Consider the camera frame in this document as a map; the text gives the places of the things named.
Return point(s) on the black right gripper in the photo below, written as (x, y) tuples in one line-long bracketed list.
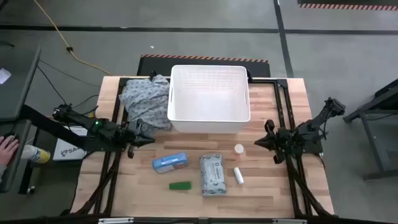
[(280, 140)]

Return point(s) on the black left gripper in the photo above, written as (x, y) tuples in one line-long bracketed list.
[(133, 138)]

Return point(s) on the blue rectangular box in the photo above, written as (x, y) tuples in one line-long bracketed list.
[(171, 161)]

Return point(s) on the white tube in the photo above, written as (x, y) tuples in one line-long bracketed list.
[(238, 175)]

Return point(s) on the green packet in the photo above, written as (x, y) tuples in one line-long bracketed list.
[(180, 186)]

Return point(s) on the grey wipes pack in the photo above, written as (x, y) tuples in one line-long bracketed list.
[(213, 174)]

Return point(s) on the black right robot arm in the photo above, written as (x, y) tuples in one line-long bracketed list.
[(311, 130)]

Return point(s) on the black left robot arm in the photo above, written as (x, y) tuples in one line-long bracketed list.
[(102, 130)]

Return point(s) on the white perforated plastic basket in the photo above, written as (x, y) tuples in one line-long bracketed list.
[(208, 102)]

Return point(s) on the grey patterned cloth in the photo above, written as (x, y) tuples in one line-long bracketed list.
[(146, 99)]

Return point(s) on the black mat with striped edge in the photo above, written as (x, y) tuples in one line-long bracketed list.
[(155, 67), (342, 1)]

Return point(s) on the white cardboard box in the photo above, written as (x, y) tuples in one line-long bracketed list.
[(66, 152)]

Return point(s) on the black desk beam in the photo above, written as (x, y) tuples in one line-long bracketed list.
[(46, 124)]

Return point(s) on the white yellow spray bottle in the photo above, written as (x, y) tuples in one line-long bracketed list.
[(37, 154)]

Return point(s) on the desk caster wheel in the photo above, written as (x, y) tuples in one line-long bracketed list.
[(30, 190)]

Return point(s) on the dark metal table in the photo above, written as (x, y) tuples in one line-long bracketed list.
[(390, 96)]

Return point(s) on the dark keyboard tray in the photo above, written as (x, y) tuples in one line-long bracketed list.
[(15, 177)]

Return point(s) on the grey desk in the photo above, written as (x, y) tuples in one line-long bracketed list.
[(18, 93)]

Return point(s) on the person's hand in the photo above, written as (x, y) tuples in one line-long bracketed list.
[(7, 149)]

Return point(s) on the white paper note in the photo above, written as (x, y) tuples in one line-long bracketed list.
[(4, 75)]

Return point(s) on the black metal table frame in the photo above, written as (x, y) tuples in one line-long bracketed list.
[(267, 81)]

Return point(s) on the silver metal bracket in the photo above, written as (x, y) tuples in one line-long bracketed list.
[(115, 220), (289, 221)]

